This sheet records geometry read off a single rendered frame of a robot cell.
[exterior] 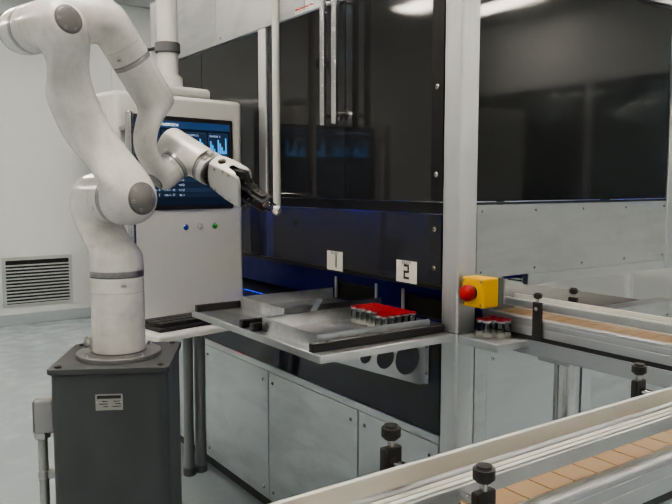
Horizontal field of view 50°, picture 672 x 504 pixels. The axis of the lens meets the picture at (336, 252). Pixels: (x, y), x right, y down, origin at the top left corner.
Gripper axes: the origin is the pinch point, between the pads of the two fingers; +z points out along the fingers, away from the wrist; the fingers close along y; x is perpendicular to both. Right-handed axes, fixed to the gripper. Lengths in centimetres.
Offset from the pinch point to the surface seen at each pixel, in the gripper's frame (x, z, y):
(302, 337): 13.1, 24.9, 18.9
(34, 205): -131, -386, 350
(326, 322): -5.6, 19.0, 37.3
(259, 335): 13.7, 12.0, 29.5
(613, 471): 41, 89, -45
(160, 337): 17, -24, 60
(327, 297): -32, 2, 66
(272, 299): -14, -8, 58
